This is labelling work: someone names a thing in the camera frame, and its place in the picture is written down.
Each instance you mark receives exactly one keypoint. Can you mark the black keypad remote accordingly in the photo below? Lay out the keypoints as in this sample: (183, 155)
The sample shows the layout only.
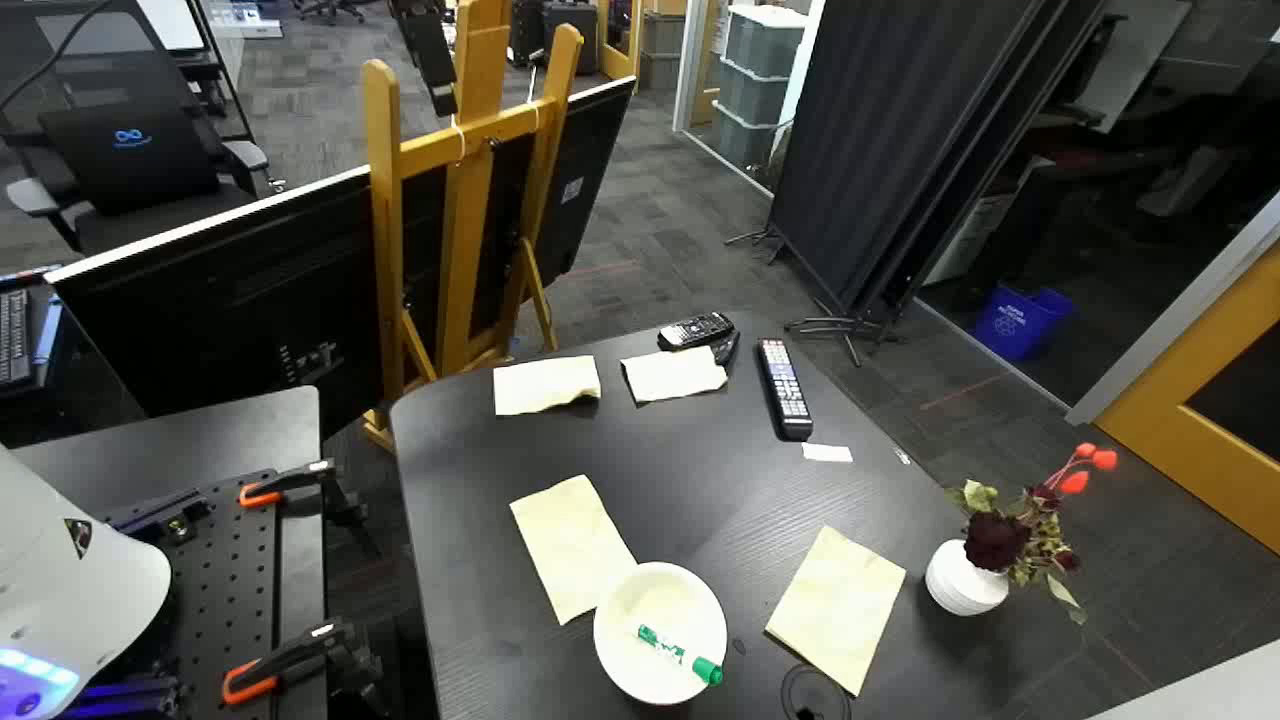
(693, 328)

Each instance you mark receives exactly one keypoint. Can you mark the large black panel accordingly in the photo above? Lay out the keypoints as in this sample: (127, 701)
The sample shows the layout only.
(224, 294)

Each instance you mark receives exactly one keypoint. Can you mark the long black remote control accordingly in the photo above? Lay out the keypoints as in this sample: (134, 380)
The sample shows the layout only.
(784, 386)

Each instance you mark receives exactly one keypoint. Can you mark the yellow wooden door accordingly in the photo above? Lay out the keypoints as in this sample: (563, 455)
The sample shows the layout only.
(1201, 400)

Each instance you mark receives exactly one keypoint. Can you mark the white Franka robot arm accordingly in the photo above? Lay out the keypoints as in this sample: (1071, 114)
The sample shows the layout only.
(64, 585)

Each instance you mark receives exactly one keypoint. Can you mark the black laptop with blue logo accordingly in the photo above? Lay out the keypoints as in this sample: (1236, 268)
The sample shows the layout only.
(127, 141)

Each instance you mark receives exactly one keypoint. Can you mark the green marker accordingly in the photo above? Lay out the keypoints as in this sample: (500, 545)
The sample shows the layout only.
(680, 655)

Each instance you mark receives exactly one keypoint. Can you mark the wooden easel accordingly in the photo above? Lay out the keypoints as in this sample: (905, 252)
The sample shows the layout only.
(467, 203)

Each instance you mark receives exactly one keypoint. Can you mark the white round vase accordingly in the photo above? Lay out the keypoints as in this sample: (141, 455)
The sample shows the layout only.
(963, 585)

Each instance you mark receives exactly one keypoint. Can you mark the grey plastic drawer stack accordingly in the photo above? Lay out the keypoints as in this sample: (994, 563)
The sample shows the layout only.
(758, 83)

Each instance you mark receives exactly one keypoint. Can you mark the black folding room divider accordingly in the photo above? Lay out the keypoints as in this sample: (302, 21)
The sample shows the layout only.
(893, 135)

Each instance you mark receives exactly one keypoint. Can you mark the small white label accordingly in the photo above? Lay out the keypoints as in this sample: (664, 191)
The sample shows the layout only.
(824, 455)

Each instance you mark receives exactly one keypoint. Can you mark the white vase with flowers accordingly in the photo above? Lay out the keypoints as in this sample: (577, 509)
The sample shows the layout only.
(1022, 535)

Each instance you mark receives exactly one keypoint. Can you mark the blue plastic bin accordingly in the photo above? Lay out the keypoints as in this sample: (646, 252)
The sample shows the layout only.
(1022, 322)

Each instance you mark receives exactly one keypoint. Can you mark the white bowl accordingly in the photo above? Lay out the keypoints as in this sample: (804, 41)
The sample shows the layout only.
(642, 682)

